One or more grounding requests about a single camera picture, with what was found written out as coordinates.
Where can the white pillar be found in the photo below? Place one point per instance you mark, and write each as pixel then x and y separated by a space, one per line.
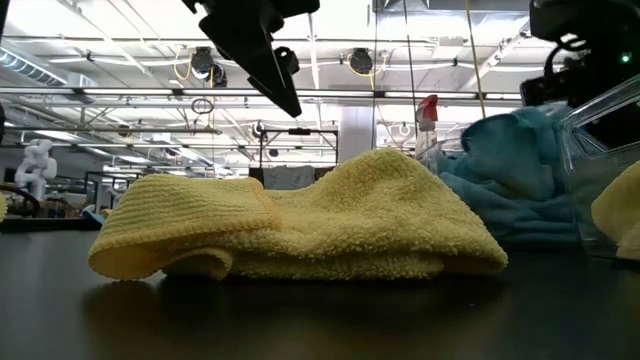
pixel 357 135

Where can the grey hanging cloth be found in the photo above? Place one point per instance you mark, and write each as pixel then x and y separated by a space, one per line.
pixel 290 177

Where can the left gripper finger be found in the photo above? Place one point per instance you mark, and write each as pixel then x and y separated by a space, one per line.
pixel 289 60
pixel 250 50

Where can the black metal frame stand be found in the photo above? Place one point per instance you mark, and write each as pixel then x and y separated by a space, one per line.
pixel 300 131

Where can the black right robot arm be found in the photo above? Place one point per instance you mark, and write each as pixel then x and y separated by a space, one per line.
pixel 590 20

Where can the clear spray bottle red trigger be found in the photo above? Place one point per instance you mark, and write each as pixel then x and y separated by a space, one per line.
pixel 427 110

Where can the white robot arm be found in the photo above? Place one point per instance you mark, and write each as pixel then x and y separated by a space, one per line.
pixel 37 165

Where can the small black ceiling reel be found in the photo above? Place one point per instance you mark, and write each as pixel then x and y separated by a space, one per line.
pixel 219 77

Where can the clear plastic basket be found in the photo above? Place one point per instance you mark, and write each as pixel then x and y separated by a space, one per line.
pixel 580 175
pixel 440 150

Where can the silver ventilation duct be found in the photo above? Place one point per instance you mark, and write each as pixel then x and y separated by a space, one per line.
pixel 30 70

